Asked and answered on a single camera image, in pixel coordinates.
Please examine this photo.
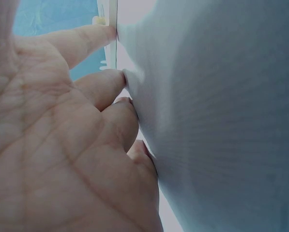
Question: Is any person's left hand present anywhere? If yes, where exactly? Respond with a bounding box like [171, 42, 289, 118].
[0, 0, 169, 232]

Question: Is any light grey cloth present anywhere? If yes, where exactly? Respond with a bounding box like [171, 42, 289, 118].
[117, 0, 289, 232]

